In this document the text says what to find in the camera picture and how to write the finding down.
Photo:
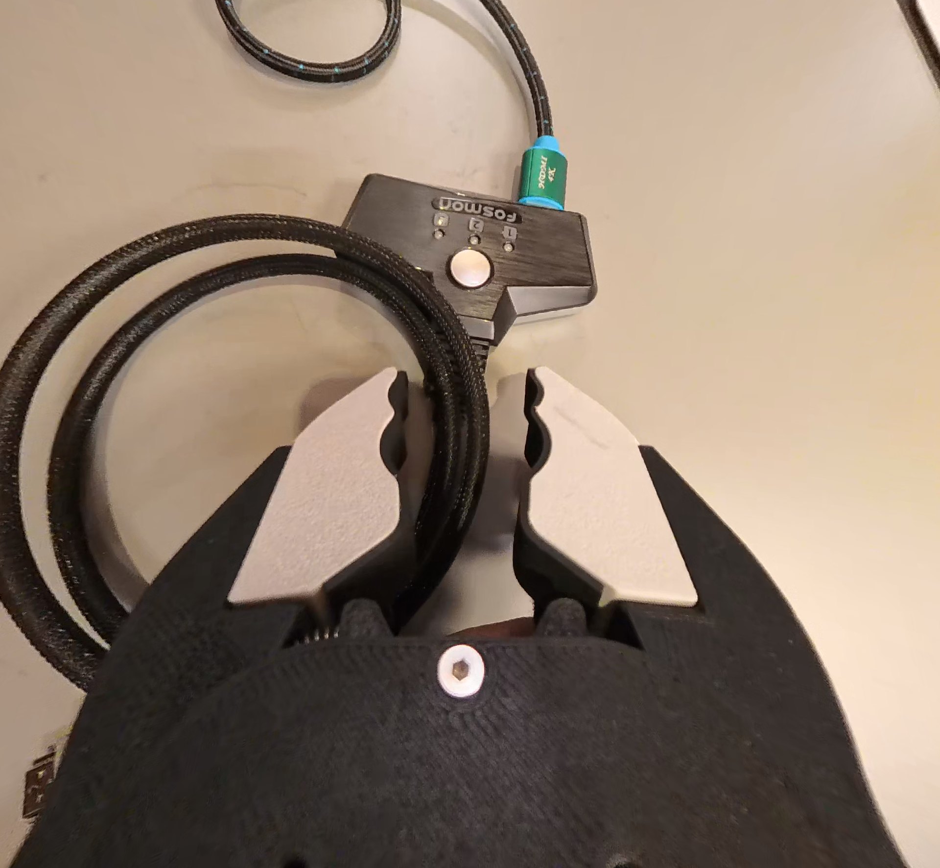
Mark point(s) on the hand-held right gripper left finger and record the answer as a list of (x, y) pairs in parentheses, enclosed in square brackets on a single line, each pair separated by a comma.
[(316, 508)]

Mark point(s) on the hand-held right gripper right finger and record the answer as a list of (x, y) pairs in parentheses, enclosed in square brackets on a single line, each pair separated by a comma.
[(602, 508)]

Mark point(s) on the black video switch box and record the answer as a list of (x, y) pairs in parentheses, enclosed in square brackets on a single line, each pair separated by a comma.
[(411, 222)]

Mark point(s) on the white object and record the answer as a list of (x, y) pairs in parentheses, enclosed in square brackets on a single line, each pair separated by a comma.
[(930, 23)]

